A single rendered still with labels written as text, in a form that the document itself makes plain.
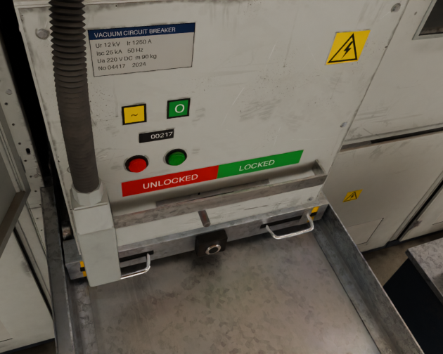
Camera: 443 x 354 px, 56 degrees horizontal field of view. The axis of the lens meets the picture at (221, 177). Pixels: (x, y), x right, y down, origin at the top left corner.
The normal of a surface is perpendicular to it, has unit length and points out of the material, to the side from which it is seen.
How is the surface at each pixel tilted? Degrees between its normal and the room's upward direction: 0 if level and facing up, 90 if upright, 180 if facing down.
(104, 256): 90
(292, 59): 90
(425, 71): 90
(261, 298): 0
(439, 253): 0
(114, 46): 90
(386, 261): 0
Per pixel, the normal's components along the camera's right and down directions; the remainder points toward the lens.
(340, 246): -0.94, 0.18
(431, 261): 0.12, -0.65
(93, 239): 0.33, 0.73
